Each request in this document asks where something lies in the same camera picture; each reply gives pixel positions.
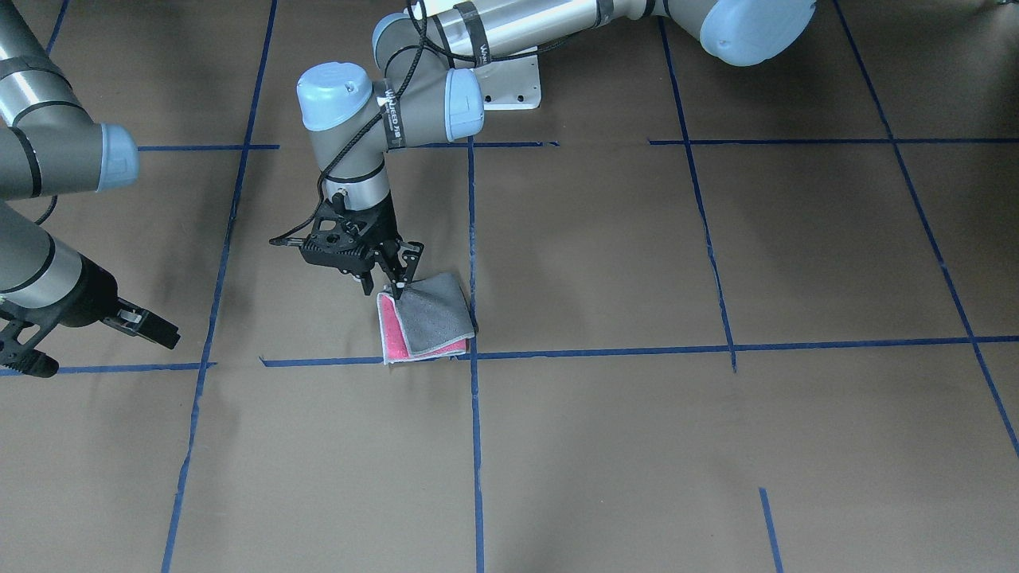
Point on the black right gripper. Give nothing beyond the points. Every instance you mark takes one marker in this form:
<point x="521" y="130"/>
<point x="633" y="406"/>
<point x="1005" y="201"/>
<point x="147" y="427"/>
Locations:
<point x="86" y="292"/>

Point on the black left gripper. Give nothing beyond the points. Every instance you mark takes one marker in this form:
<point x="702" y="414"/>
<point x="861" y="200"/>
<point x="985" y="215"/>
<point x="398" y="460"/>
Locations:
<point x="385" y="230"/>

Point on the pink towel with grey trim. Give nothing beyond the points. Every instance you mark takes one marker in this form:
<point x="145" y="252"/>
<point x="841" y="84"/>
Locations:
<point x="430" y="319"/>

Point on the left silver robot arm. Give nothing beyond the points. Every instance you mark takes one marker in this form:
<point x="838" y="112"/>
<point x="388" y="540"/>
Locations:
<point x="429" y="91"/>

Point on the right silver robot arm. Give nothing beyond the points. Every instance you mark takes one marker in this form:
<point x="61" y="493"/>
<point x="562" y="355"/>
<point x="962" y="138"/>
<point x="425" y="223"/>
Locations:
<point x="50" y="145"/>

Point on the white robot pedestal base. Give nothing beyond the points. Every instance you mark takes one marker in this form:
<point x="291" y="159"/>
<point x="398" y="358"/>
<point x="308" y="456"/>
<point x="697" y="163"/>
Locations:
<point x="511" y="84"/>

